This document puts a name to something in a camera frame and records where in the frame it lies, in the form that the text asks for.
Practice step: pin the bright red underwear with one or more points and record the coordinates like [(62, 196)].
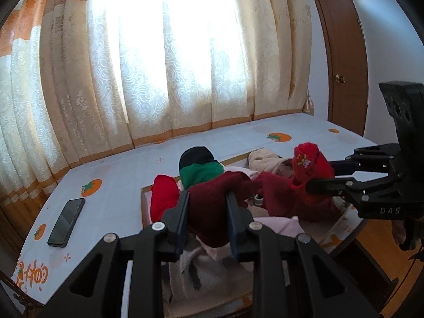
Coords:
[(164, 198)]

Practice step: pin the brass door knob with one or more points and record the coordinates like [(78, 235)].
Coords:
[(340, 78)]

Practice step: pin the green black underwear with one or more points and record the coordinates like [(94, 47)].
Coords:
[(198, 169)]

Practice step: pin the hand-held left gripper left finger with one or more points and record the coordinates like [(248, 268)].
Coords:
[(184, 218)]

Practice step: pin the light pink underwear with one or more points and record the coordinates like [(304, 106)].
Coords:
[(285, 228)]

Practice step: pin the brown wooden door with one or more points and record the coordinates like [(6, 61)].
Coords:
[(344, 39)]

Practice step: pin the person's right hand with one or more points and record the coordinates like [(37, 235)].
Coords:
[(401, 233)]

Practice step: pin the cream fluffy underwear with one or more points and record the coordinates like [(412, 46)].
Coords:
[(265, 160)]

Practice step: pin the black smartphone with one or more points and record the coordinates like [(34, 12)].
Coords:
[(66, 222)]

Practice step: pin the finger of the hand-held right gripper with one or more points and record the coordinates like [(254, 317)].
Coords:
[(357, 162), (331, 185)]

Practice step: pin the red cartoon print underwear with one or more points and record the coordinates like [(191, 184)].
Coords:
[(308, 169)]

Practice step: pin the orange cream patterned curtain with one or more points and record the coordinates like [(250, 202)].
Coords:
[(258, 56), (99, 73)]

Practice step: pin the carved wooden chair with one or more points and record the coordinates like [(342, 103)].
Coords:
[(25, 301)]

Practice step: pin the curtain tassel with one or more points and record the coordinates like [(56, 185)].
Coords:
[(308, 104)]

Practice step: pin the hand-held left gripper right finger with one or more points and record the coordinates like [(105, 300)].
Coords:
[(232, 225)]

